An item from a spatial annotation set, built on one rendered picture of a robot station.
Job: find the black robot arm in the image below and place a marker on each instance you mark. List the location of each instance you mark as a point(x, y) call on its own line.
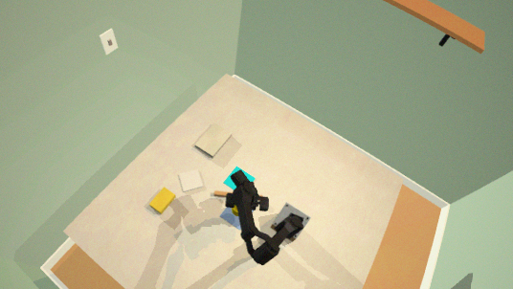
point(242, 196)

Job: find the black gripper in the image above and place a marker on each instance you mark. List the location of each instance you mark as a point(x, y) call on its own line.
point(263, 204)

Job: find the orange flat bar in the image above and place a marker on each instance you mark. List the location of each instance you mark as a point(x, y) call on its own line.
point(220, 193)

